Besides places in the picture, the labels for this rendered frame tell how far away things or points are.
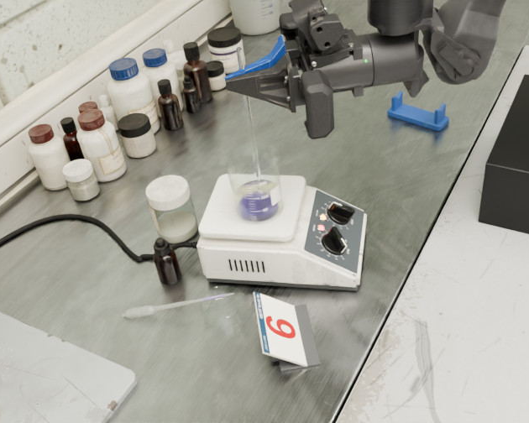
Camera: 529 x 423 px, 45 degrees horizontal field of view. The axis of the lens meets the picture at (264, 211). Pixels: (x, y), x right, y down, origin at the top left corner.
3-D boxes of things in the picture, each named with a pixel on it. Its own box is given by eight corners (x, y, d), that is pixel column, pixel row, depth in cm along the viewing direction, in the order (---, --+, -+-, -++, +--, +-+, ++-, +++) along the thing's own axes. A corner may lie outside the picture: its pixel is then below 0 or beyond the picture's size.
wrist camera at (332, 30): (346, 35, 71) (342, -24, 66) (359, 67, 65) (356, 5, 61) (292, 44, 71) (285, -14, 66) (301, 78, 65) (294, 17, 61)
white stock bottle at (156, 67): (189, 101, 120) (177, 45, 112) (175, 119, 115) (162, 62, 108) (159, 100, 122) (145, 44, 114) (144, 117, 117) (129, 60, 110)
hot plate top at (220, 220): (307, 180, 84) (306, 174, 83) (293, 242, 75) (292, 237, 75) (220, 178, 87) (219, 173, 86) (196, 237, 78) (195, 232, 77)
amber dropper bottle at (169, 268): (185, 273, 85) (175, 234, 80) (172, 288, 83) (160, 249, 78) (168, 266, 86) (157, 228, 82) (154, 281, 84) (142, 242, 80)
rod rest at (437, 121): (449, 122, 105) (451, 103, 102) (439, 132, 103) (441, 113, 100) (396, 107, 110) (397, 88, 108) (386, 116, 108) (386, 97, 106)
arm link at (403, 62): (417, 74, 75) (423, 0, 68) (433, 101, 71) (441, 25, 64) (360, 83, 75) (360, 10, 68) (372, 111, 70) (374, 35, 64)
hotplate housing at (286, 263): (367, 224, 88) (366, 179, 83) (359, 295, 78) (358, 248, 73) (213, 218, 93) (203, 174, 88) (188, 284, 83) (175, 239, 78)
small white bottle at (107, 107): (122, 124, 116) (112, 92, 112) (117, 132, 114) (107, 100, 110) (107, 125, 117) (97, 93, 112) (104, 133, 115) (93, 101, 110)
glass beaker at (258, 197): (283, 192, 82) (276, 138, 76) (288, 225, 77) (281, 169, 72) (229, 200, 82) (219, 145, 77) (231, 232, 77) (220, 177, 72)
